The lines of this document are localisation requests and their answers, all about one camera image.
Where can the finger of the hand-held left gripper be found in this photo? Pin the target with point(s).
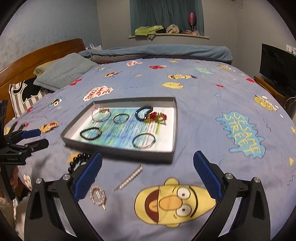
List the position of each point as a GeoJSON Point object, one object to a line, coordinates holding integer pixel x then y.
{"type": "Point", "coordinates": [32, 133]}
{"type": "Point", "coordinates": [39, 144]}

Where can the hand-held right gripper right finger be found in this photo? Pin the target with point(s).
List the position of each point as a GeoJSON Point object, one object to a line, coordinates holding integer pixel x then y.
{"type": "Point", "coordinates": [207, 176]}

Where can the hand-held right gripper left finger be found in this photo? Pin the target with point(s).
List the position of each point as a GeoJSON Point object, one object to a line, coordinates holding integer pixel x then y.
{"type": "Point", "coordinates": [89, 176]}

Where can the silver hoop bangle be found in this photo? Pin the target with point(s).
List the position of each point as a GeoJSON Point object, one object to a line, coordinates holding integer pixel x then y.
{"type": "Point", "coordinates": [136, 146]}

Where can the grey cardboard box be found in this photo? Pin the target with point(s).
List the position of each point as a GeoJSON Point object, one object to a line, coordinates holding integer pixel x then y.
{"type": "Point", "coordinates": [150, 154]}

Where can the printed bed sheet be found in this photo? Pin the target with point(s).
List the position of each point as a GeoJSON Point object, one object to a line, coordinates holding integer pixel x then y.
{"type": "Point", "coordinates": [208, 139]}

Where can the striped black white pillow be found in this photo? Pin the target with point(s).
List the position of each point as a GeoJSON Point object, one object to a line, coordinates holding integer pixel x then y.
{"type": "Point", "coordinates": [18, 97]}

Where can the printed paper sheet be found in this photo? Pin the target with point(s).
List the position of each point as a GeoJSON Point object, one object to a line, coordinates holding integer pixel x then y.
{"type": "Point", "coordinates": [124, 132]}

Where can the beige pillow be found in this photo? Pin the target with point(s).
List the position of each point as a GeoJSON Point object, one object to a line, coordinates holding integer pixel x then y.
{"type": "Point", "coordinates": [42, 67]}

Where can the grey-blue pillow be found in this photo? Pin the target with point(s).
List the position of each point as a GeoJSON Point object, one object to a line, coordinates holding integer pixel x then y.
{"type": "Point", "coordinates": [62, 71]}

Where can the wooden headboard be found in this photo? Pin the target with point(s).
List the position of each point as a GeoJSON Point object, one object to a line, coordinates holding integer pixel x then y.
{"type": "Point", "coordinates": [46, 52]}

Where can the grey blanket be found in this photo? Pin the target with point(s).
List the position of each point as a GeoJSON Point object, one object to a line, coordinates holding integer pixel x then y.
{"type": "Point", "coordinates": [104, 59]}

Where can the white plastic bag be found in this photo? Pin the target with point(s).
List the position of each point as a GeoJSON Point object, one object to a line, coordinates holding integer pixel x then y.
{"type": "Point", "coordinates": [94, 46]}

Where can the wooden television stand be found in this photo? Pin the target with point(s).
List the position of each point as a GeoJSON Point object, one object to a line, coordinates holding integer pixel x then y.
{"type": "Point", "coordinates": [266, 84]}

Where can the black television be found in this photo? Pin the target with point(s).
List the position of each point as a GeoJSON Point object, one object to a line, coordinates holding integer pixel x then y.
{"type": "Point", "coordinates": [277, 64]}

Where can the blue blanket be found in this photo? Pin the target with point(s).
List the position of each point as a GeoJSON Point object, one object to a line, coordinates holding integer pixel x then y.
{"type": "Point", "coordinates": [161, 52]}

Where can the pink cloth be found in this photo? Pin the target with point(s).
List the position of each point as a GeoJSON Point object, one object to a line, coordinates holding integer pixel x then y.
{"type": "Point", "coordinates": [193, 33]}

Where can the windowsill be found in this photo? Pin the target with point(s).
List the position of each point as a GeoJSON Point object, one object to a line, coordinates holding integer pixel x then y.
{"type": "Point", "coordinates": [175, 35]}

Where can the small grey cloth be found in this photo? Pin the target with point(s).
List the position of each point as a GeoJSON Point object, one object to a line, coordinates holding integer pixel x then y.
{"type": "Point", "coordinates": [150, 36]}

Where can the beige plush toy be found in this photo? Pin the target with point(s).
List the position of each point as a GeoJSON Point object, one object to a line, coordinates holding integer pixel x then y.
{"type": "Point", "coordinates": [173, 29]}

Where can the green cloth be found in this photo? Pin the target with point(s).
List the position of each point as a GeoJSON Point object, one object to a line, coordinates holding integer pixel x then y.
{"type": "Point", "coordinates": [145, 30]}

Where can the pink goblet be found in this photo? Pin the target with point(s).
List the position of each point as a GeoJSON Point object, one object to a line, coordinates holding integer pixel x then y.
{"type": "Point", "coordinates": [192, 18]}

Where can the green curtain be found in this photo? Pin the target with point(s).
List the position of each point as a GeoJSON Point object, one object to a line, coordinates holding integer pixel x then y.
{"type": "Point", "coordinates": [166, 14]}

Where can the white wall sockets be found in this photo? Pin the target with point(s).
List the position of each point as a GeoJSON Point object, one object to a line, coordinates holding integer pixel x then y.
{"type": "Point", "coordinates": [290, 48]}

